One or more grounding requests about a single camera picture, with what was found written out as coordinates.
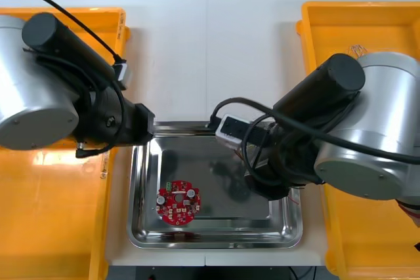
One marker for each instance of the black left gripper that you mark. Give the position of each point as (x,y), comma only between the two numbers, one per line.
(142,124)

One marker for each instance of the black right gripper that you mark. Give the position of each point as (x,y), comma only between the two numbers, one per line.
(269,183)

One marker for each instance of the silver and black right arm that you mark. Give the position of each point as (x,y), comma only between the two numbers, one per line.
(377,96)

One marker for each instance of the silver and black left arm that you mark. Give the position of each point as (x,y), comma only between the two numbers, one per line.
(36,96)

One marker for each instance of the steel tray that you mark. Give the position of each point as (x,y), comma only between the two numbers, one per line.
(213,222)

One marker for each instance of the round red circuit board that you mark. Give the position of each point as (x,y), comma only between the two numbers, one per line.
(170,214)

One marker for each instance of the yellow-orange plastic bin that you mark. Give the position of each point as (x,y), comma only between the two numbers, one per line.
(49,211)
(367,244)
(98,17)
(361,27)

